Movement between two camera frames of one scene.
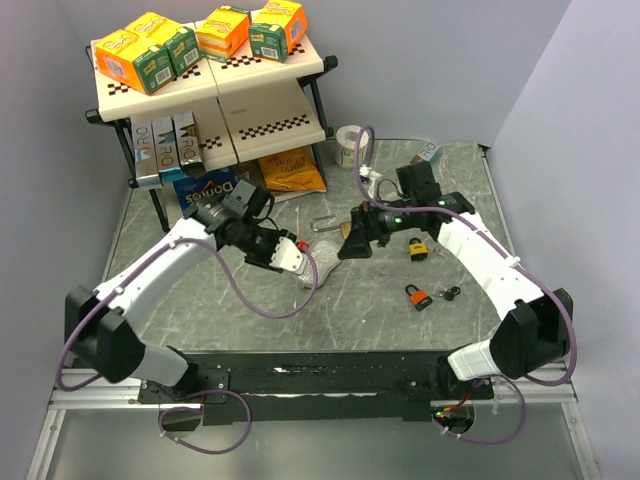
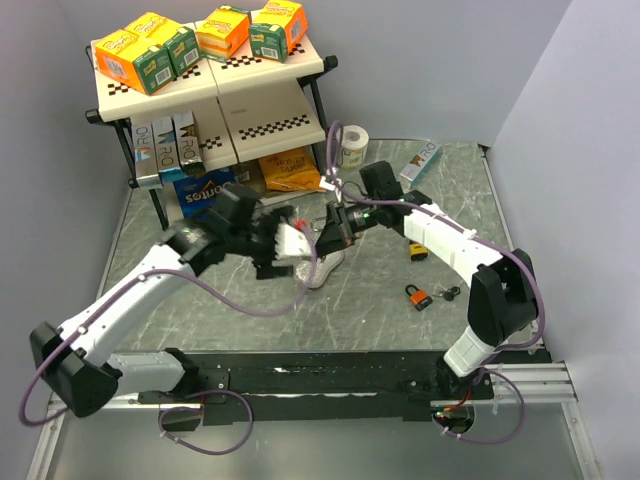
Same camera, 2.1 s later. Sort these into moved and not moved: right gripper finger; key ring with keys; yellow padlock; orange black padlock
Moved: right gripper finger
Not moved: key ring with keys; yellow padlock; orange black padlock
